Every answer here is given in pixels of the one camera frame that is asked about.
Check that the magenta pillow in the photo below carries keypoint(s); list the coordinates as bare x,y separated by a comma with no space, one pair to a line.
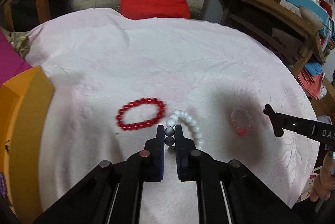
11,64

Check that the red folded cloth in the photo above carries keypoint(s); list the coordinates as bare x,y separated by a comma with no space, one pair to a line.
312,85

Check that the wooden shelf table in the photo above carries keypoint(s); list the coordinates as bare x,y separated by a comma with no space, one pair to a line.
291,38

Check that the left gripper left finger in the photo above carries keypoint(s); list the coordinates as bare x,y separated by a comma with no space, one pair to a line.
148,164

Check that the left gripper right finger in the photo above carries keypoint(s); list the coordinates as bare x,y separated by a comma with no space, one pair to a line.
191,162

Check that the person's right hand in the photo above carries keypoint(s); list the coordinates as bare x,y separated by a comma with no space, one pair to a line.
324,182

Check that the orange cardboard box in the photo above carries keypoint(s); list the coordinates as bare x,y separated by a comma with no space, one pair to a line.
25,101

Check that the blue cardboard box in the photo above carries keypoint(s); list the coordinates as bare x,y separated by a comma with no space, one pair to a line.
314,8

